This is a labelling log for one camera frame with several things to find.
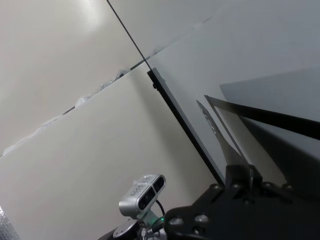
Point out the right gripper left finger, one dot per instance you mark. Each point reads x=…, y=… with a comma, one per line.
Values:
x=237, y=177

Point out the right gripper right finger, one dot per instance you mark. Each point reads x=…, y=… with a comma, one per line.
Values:
x=255, y=178

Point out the dark table edge trim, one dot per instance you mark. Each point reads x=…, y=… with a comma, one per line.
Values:
x=181, y=120

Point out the silver textured foil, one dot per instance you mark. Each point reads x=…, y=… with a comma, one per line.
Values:
x=7, y=225

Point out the black tape frame outline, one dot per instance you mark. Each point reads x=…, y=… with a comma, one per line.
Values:
x=275, y=118

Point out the silver stereo camera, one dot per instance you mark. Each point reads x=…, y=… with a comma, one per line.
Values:
x=140, y=195

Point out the silver camera mount bracket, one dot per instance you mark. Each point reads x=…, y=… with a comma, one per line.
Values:
x=148, y=226

